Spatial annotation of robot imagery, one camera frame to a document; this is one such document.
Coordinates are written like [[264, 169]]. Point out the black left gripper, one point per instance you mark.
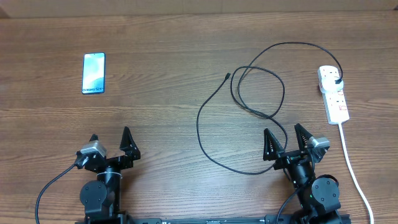
[[130, 152]]

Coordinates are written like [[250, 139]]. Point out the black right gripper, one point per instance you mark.
[[285, 158]]

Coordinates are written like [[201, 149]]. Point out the blue Samsung Galaxy smartphone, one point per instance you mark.
[[93, 74]]

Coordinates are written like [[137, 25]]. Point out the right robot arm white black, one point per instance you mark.
[[315, 199]]

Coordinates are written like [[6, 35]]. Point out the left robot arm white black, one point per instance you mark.
[[101, 198]]

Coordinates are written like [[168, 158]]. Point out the white charger plug adapter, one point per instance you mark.
[[329, 85]]

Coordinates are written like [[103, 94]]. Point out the white power strip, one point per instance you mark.
[[335, 103]]

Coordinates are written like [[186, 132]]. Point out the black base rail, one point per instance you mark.
[[268, 219]]

